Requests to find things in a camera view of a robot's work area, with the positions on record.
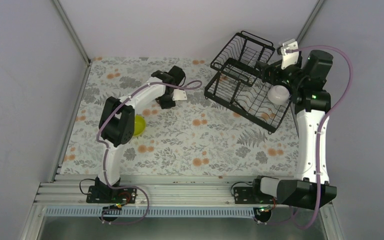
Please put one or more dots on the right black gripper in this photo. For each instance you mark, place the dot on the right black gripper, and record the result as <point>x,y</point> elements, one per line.
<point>274,67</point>

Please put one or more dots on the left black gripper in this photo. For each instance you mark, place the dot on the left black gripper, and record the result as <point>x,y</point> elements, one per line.
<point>164,105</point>

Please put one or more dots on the white bowl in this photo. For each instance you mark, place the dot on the white bowl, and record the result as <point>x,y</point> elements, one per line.
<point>278,95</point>

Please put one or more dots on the yellow-green bowl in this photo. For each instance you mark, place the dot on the yellow-green bowl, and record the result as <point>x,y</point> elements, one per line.
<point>139,125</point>

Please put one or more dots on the black wire dish rack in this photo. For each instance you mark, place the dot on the black wire dish rack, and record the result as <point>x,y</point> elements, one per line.
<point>238,84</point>

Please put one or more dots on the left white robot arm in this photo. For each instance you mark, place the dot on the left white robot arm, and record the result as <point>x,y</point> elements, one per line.
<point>117,122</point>

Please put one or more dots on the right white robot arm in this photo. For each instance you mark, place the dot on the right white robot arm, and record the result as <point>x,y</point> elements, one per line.
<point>310,188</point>

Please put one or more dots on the floral table mat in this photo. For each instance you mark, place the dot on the floral table mat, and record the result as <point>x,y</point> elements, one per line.
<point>196,137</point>

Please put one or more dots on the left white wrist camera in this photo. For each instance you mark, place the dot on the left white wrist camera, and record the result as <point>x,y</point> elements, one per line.
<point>179,95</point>

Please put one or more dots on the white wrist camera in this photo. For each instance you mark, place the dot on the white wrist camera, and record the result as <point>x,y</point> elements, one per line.
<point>179,95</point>
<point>288,53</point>

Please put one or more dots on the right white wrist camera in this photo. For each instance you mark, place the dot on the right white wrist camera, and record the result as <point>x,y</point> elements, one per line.
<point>288,53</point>

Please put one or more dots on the aluminium mounting rail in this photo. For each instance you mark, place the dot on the aluminium mounting rail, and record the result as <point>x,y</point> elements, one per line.
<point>157,196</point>

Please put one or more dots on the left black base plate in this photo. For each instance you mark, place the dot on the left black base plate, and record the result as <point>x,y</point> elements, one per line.
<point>106,195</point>

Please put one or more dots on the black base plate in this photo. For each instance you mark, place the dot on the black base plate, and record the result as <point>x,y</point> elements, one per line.
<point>106,195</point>
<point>245,193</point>

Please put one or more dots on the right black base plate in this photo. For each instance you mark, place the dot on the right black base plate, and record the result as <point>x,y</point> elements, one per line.
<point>245,193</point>

